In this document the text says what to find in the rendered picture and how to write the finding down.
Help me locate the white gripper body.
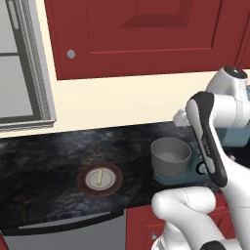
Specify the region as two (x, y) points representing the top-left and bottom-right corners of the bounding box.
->
(172, 108), (192, 128)

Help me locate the grey mixer bowl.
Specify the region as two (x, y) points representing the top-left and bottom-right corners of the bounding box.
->
(149, 137), (192, 179)

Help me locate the yellow butter stick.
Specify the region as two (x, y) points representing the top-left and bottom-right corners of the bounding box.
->
(96, 169), (104, 187)

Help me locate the white round plate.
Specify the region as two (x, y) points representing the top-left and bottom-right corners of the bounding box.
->
(84, 167), (117, 191)

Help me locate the red base cupboard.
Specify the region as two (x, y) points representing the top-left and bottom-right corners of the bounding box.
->
(125, 194), (236, 250)

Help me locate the brown round plate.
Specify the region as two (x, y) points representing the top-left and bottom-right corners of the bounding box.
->
(76, 161), (124, 198)

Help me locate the grey round cupboard knob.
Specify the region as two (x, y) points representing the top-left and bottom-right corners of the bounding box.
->
(65, 49), (77, 61)

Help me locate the grey dishwasher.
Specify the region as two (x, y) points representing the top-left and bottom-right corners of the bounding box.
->
(0, 209), (127, 250)

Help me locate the grey framed window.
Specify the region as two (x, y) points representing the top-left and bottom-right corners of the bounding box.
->
(0, 0), (58, 130)

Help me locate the red wall cupboard door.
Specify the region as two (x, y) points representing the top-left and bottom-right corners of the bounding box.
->
(43, 0), (242, 81)
(235, 19), (250, 70)

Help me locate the grey dishwasher handle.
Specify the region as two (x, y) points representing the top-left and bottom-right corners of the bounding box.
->
(18, 211), (112, 230)

